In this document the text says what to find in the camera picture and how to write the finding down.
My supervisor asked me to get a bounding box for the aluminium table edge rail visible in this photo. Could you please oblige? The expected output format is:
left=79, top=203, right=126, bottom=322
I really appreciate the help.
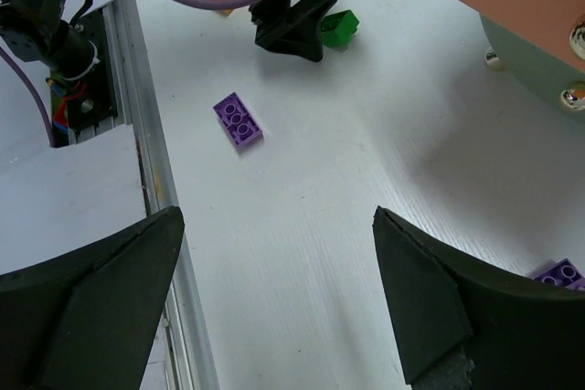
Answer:
left=112, top=0, right=219, bottom=389

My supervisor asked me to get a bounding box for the large green lego brick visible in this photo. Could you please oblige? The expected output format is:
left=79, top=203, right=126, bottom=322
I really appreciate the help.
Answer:
left=321, top=10, right=359, bottom=47

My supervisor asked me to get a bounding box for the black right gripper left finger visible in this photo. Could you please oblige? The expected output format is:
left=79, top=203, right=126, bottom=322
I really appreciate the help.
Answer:
left=1, top=206, right=185, bottom=389

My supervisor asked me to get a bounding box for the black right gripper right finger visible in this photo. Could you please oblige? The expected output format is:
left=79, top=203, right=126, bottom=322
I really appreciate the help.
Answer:
left=373, top=207, right=584, bottom=389

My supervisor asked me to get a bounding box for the white round drawer cabinet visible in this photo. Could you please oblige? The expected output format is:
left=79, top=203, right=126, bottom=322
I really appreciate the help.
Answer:
left=458, top=0, right=584, bottom=122

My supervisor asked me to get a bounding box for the purple lego brick studs up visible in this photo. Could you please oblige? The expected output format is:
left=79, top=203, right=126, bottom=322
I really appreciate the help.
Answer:
left=534, top=258, right=584, bottom=291

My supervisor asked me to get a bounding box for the purple lego brick underside up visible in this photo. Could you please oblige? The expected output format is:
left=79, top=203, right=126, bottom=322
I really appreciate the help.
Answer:
left=213, top=92, right=263, bottom=151

